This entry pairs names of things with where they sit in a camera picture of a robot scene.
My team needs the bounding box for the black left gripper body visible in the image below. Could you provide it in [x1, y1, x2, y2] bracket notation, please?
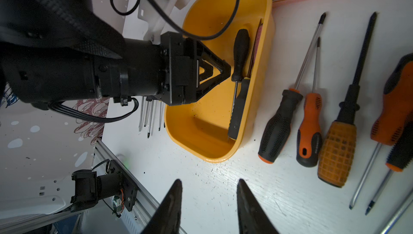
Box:
[159, 32, 231, 106]

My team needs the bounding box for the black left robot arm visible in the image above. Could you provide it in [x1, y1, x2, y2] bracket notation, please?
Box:
[1, 0, 231, 109]

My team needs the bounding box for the amber handle black screwdriver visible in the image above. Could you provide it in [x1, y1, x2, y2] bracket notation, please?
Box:
[317, 12, 378, 188]

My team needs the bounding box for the black orange stubby screwdriver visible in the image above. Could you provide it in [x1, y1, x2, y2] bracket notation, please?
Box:
[258, 12, 327, 164]

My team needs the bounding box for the orange black small screwdriver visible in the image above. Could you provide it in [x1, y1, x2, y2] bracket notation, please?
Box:
[296, 38, 323, 167]

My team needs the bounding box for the pink handle screwdriver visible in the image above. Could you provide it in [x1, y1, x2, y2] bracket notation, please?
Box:
[227, 18, 264, 141]

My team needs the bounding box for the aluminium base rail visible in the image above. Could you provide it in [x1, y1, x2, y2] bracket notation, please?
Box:
[0, 138, 188, 234]

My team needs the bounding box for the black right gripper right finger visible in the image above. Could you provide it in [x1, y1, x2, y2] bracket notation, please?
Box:
[237, 179, 279, 234]

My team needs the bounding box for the orange black large screwdriver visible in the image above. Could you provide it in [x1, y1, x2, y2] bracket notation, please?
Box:
[349, 53, 413, 209]

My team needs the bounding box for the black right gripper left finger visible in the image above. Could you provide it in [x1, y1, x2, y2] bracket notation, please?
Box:
[141, 179, 182, 234]

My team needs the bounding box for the slim orange black screwdriver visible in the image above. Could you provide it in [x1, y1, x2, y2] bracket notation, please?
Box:
[365, 119, 413, 215]

